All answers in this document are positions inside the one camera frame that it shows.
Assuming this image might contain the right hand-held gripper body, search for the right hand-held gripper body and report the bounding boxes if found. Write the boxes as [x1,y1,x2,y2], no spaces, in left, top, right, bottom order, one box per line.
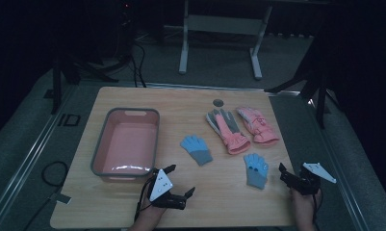
[290,162,338,196]

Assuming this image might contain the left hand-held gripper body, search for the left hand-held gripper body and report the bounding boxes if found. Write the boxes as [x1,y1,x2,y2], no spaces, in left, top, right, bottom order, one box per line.
[147,167,189,212]

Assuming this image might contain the blue knit glove with dots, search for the blue knit glove with dots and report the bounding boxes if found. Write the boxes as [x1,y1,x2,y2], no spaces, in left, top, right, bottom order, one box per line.
[243,152,270,191]

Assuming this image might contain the blue knit glove grey cuff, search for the blue knit glove grey cuff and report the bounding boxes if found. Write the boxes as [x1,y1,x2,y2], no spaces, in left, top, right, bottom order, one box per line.
[179,134,214,167]

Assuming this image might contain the pink basin with grey rim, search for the pink basin with grey rim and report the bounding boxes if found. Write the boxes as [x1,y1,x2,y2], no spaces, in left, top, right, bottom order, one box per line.
[90,107,161,183]

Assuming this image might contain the pink padded glove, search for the pink padded glove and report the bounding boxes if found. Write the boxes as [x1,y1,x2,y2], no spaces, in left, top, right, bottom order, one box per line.
[235,106,280,147]

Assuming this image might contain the pink glove with grey palm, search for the pink glove with grey palm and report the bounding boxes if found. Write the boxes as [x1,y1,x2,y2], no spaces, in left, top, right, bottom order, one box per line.
[205,108,252,156]

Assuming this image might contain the person's right hand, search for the person's right hand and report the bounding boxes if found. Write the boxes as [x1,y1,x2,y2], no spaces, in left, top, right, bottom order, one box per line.
[289,187,323,225]

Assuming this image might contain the person's left hand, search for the person's left hand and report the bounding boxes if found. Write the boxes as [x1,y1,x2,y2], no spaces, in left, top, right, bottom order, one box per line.
[138,192,172,225]

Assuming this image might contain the black tripod stand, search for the black tripod stand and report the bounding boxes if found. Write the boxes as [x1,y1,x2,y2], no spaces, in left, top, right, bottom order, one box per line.
[50,54,119,116]
[265,32,343,130]

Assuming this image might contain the grey tape piece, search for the grey tape piece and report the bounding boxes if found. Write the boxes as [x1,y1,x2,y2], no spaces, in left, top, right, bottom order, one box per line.
[55,192,72,205]

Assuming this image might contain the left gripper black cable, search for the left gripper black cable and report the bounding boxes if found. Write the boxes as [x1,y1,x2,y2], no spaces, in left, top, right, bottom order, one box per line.
[134,172,158,222]

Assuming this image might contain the metal floor rail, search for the metal floor rail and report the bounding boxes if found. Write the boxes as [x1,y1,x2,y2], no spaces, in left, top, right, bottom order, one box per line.
[307,97,373,231]
[0,84,78,229]

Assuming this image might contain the black cables on floor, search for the black cables on floor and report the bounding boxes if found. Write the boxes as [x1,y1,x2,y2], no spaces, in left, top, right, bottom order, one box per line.
[115,39,148,89]

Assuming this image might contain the black floor cable loop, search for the black floor cable loop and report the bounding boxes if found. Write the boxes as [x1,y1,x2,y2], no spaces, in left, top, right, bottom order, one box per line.
[22,160,69,231]

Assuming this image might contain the white metal desk frame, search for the white metal desk frame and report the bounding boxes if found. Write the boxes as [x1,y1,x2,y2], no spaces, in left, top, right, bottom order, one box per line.
[163,0,274,81]

